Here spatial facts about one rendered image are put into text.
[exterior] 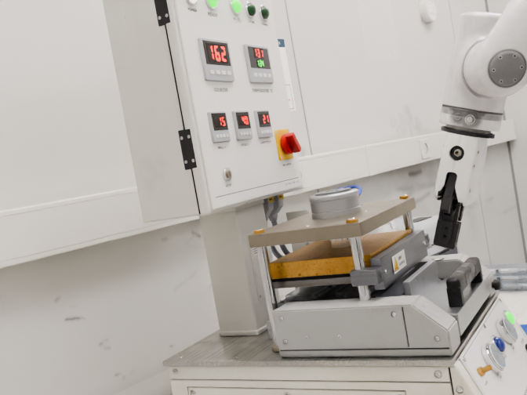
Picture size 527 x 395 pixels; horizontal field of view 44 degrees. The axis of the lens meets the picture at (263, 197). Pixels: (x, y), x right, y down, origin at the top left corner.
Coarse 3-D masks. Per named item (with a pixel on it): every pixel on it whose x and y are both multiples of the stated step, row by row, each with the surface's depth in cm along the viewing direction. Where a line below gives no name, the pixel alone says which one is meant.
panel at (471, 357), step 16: (496, 304) 107; (496, 320) 103; (480, 336) 94; (496, 336) 97; (464, 352) 86; (480, 352) 90; (512, 352) 100; (480, 368) 86; (512, 368) 96; (480, 384) 84; (496, 384) 88; (512, 384) 92
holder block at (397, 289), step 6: (414, 270) 110; (402, 276) 106; (408, 276) 107; (396, 282) 102; (402, 282) 104; (336, 288) 105; (390, 288) 99; (396, 288) 101; (402, 288) 104; (330, 294) 102; (378, 294) 96; (384, 294) 97; (390, 294) 99; (396, 294) 101; (402, 294) 104; (282, 300) 103; (306, 300) 100; (312, 300) 100; (318, 300) 99
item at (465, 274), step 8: (464, 264) 99; (472, 264) 99; (480, 264) 103; (456, 272) 94; (464, 272) 94; (472, 272) 98; (480, 272) 103; (448, 280) 91; (456, 280) 91; (464, 280) 93; (472, 280) 98; (480, 280) 103; (448, 288) 91; (456, 288) 91; (464, 288) 93; (448, 296) 91; (456, 296) 91; (456, 304) 91
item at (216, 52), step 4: (208, 44) 102; (212, 44) 103; (216, 44) 104; (208, 48) 102; (212, 48) 103; (216, 48) 104; (220, 48) 105; (224, 48) 106; (208, 52) 102; (212, 52) 103; (216, 52) 104; (220, 52) 105; (224, 52) 106; (212, 56) 102; (216, 56) 104; (220, 56) 105; (224, 56) 106; (212, 60) 102; (216, 60) 103; (220, 60) 104; (224, 60) 105
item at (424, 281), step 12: (432, 264) 105; (420, 276) 99; (432, 276) 104; (408, 288) 94; (420, 288) 98; (432, 288) 103; (444, 288) 103; (468, 288) 100; (480, 288) 101; (432, 300) 97; (444, 300) 96; (468, 300) 94; (480, 300) 100; (456, 312) 88; (468, 312) 93; (468, 324) 92
